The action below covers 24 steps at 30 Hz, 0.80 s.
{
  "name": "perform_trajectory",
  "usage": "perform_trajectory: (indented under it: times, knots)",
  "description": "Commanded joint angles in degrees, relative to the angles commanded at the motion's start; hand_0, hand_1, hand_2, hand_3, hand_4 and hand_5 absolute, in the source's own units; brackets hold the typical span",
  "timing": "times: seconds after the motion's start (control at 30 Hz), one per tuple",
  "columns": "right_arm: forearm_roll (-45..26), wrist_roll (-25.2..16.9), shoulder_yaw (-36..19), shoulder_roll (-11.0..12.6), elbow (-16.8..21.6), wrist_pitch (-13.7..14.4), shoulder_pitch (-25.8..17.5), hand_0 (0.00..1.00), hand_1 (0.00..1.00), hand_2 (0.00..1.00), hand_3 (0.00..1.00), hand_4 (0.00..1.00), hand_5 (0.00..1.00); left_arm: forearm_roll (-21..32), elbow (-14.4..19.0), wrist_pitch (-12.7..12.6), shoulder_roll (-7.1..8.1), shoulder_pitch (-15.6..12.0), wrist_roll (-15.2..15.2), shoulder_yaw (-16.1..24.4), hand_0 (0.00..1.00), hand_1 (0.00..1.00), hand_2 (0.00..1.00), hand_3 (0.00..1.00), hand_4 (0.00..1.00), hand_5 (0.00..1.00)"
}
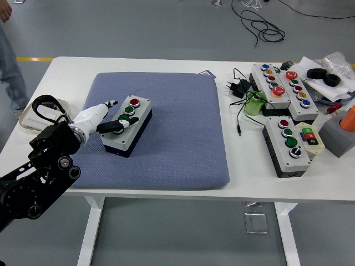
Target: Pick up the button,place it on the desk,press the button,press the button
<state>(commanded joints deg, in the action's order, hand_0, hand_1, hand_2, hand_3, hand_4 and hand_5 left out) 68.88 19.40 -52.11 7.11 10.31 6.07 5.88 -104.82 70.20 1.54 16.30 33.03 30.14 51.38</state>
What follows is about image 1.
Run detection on coiled black floor cable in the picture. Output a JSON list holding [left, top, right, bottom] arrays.
[[231, 0, 286, 48]]

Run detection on black adapter cable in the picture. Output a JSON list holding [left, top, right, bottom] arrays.
[[229, 68, 268, 137]]

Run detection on black power adapter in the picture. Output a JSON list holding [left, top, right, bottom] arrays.
[[224, 78, 252, 98]]

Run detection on red knob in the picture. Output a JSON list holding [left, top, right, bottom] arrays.
[[326, 103, 344, 115]]

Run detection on white floor cord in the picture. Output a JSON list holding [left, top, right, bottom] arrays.
[[240, 0, 263, 12]]

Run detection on green plastic cup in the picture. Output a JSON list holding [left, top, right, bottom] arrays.
[[244, 90, 267, 116]]

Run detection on purple-edged white card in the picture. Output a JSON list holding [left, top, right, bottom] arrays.
[[198, 69, 217, 80]]

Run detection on long black floor cable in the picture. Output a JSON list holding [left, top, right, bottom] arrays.
[[277, 0, 355, 20]]

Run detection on cream three-key switch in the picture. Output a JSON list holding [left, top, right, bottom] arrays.
[[294, 121, 325, 161]]

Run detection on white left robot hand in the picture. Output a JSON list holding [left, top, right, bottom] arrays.
[[72, 99, 139, 134]]

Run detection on beige shallow tray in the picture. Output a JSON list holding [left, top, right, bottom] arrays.
[[19, 98, 76, 132]]

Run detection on grey four-button control box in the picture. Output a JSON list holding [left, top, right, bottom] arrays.
[[99, 94, 153, 158], [262, 116, 312, 178]]

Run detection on person's hand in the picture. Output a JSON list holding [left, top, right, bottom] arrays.
[[0, 3, 13, 23]]

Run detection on person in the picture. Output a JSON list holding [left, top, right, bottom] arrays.
[[0, 23, 30, 120]]

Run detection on orange cylinder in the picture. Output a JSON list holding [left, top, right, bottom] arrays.
[[340, 104, 355, 133]]

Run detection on black foam ring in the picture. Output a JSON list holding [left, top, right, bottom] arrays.
[[306, 68, 328, 80], [324, 73, 342, 87]]

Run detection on white paper sheet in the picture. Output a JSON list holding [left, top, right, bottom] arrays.
[[298, 56, 355, 102]]

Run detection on metal floor socket plate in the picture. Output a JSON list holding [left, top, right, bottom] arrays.
[[244, 212, 270, 235]]

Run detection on blue-grey padded mat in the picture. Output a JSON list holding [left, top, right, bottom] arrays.
[[68, 72, 231, 191]]

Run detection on white table leg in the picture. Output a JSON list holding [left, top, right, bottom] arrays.
[[274, 202, 302, 266], [77, 196, 105, 266]]

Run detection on white wall switch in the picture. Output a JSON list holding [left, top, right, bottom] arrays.
[[23, 106, 60, 130]]

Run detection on blue ring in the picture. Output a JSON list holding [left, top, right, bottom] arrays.
[[318, 93, 355, 105]]

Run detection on grey block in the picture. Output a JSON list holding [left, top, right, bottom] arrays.
[[318, 109, 355, 158]]

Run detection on clear bubble wrap bag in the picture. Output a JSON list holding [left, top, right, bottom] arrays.
[[315, 51, 355, 81]]

